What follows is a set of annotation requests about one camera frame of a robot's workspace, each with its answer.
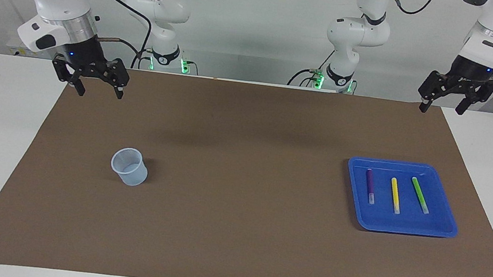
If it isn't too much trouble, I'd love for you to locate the green pen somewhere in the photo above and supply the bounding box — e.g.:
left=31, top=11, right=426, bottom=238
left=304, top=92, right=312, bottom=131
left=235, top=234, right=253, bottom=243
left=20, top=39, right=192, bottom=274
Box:
left=408, top=177, right=433, bottom=215

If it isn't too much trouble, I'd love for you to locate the blue plastic tray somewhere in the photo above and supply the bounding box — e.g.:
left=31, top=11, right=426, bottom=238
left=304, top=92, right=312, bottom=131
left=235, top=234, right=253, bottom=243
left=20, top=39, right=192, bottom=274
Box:
left=340, top=155, right=465, bottom=242

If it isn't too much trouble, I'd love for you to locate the yellow pen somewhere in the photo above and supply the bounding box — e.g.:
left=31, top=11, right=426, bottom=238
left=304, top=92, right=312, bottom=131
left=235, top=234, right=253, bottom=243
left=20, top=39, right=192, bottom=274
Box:
left=387, top=177, right=405, bottom=215

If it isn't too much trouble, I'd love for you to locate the translucent plastic cup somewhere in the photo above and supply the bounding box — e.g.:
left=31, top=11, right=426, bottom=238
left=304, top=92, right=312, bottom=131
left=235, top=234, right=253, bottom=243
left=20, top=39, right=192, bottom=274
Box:
left=108, top=146, right=151, bottom=188

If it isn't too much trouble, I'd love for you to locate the purple pen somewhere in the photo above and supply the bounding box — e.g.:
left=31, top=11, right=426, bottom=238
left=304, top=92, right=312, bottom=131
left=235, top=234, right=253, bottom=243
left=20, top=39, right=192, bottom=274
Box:
left=363, top=169, right=379, bottom=206

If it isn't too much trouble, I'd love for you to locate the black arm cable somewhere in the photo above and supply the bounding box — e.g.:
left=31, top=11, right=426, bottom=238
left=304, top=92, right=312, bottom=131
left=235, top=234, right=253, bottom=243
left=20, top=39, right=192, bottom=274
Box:
left=351, top=0, right=493, bottom=56
left=64, top=0, right=156, bottom=71

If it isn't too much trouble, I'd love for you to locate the black base cable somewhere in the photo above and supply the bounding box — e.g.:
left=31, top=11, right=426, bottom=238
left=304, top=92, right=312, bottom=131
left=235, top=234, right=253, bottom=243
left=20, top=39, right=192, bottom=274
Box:
left=287, top=45, right=336, bottom=91
left=131, top=47, right=157, bottom=71

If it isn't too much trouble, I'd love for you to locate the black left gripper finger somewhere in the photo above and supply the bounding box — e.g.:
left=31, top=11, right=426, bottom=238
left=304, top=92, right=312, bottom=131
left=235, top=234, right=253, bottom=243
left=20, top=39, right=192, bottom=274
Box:
left=455, top=75, right=493, bottom=119
left=416, top=69, right=449, bottom=115

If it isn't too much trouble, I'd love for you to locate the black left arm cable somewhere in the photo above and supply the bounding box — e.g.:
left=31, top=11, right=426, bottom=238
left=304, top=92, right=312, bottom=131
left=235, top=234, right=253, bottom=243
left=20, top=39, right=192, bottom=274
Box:
left=351, top=0, right=493, bottom=56

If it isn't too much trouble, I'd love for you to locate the white wall socket box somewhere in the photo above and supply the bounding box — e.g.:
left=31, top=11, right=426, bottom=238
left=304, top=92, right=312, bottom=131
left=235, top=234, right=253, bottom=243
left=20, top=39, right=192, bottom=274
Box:
left=8, top=46, right=56, bottom=61

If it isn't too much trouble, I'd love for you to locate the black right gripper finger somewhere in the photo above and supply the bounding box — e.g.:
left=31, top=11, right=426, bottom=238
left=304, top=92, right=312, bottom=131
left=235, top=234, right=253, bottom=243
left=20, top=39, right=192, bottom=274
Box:
left=49, top=55, right=90, bottom=97
left=100, top=57, right=132, bottom=100

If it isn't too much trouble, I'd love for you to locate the black right base cable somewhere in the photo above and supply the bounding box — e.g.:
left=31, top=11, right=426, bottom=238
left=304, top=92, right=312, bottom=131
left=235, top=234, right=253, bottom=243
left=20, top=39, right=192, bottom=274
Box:
left=131, top=47, right=157, bottom=71

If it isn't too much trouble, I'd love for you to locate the brown table mat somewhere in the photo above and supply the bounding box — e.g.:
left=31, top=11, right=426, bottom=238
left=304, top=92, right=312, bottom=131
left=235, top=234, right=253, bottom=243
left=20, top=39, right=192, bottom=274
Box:
left=0, top=51, right=493, bottom=277

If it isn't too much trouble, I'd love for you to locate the black left base cable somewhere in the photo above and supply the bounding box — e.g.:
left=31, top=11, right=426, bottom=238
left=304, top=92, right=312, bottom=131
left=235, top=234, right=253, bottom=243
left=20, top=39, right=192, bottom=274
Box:
left=287, top=45, right=336, bottom=91

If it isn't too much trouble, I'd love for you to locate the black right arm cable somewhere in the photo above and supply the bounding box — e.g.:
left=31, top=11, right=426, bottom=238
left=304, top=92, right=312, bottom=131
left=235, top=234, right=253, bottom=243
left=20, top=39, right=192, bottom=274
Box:
left=64, top=0, right=156, bottom=71

